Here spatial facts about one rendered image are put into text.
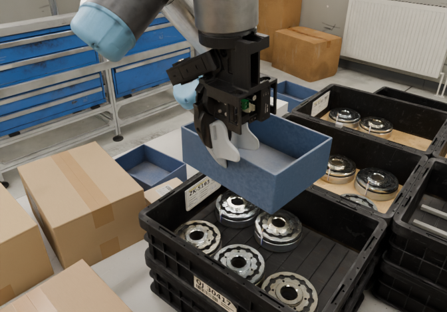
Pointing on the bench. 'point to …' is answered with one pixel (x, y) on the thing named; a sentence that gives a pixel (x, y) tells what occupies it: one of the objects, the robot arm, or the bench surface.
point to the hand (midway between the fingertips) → (223, 156)
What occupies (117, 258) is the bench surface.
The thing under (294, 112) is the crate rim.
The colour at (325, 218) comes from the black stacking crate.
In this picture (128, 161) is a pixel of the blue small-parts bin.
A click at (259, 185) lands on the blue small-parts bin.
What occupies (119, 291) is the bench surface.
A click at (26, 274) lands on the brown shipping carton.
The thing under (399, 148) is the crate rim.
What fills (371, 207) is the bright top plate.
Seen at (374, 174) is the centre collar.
